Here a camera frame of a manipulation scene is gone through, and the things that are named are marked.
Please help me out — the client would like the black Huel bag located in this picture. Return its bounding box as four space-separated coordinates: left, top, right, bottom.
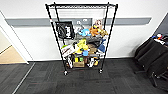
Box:
54 21 76 41

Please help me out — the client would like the white red snack bag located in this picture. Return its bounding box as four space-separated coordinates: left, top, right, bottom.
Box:
60 44 76 59

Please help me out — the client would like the orange brown plush toy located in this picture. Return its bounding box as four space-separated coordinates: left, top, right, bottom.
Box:
89 25 110 38

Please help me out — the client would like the long grey wall band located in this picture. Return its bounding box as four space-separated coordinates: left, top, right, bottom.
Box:
4 17 152 28

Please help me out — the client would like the black wire shelf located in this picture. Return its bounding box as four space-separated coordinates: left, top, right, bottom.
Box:
45 2 119 76

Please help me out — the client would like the brown cardboard box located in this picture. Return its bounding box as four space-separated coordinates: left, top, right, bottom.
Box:
73 61 86 68

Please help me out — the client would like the yellow plush toy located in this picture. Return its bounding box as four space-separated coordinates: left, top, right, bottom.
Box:
74 39 90 55

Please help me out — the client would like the white box with picture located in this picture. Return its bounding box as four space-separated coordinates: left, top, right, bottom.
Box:
92 18 104 29

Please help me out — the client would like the black chair with dark cloth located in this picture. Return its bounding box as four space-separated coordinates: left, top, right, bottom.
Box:
133 32 168 89

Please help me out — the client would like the black white pack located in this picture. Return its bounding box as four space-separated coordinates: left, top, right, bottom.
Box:
87 57 96 69

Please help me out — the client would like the brown paper box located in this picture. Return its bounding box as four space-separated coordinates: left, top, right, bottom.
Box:
87 43 99 55

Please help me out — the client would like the white door frame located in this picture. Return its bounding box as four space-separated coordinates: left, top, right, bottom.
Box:
0 9 35 65

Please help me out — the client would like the blue plush toy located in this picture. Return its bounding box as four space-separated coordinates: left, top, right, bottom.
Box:
79 28 92 38

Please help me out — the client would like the blue bag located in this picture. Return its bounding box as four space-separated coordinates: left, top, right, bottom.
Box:
97 39 108 55

